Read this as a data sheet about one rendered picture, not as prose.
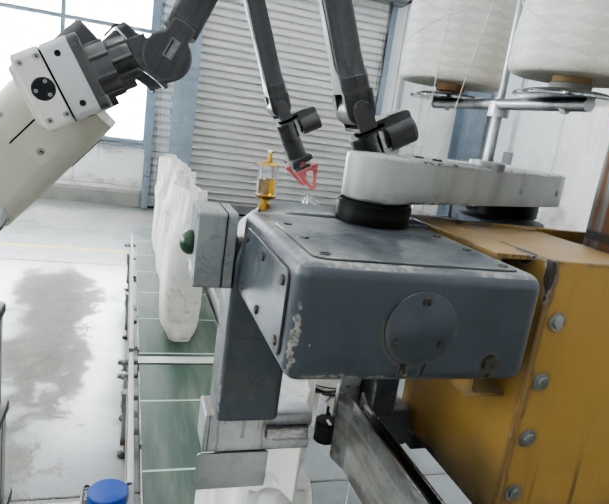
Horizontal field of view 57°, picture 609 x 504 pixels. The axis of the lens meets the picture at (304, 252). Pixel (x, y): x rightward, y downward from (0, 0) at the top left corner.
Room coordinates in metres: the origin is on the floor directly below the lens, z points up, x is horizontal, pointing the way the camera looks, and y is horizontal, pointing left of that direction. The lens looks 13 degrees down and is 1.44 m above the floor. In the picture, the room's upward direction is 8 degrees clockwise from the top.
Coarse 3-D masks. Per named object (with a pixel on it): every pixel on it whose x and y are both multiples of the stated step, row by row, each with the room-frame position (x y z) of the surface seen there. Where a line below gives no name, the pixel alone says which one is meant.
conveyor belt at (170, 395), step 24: (144, 384) 1.99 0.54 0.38; (168, 384) 2.02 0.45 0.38; (192, 384) 2.04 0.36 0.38; (144, 408) 1.81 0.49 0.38; (168, 408) 1.84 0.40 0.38; (192, 408) 1.86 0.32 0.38; (144, 432) 1.66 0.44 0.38; (168, 432) 1.68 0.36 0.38; (192, 432) 1.71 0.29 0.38; (144, 456) 1.54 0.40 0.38; (168, 456) 1.55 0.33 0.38; (192, 456) 1.57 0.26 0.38; (144, 480) 1.42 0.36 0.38; (168, 480) 1.44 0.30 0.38; (192, 480) 1.45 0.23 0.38
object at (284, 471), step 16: (288, 384) 0.86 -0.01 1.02; (304, 384) 1.08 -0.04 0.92; (288, 448) 0.84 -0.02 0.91; (304, 448) 0.96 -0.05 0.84; (272, 464) 0.86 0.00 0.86; (288, 464) 0.83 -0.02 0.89; (272, 480) 0.86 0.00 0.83; (288, 480) 0.83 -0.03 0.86; (304, 480) 0.89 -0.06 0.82; (208, 496) 1.00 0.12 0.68; (224, 496) 0.91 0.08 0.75; (240, 496) 0.86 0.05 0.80; (256, 496) 0.86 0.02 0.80; (272, 496) 0.85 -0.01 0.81; (288, 496) 0.82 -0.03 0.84; (304, 496) 0.88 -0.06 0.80
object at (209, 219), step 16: (192, 208) 0.68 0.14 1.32; (208, 208) 0.64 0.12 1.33; (192, 224) 0.67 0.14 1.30; (208, 224) 0.62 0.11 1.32; (224, 224) 0.62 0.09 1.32; (208, 240) 0.62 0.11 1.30; (224, 240) 0.62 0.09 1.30; (192, 256) 0.64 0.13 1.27; (208, 256) 0.62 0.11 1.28; (224, 256) 0.62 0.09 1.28; (192, 272) 0.62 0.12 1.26; (208, 272) 0.62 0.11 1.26; (224, 272) 0.62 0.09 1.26
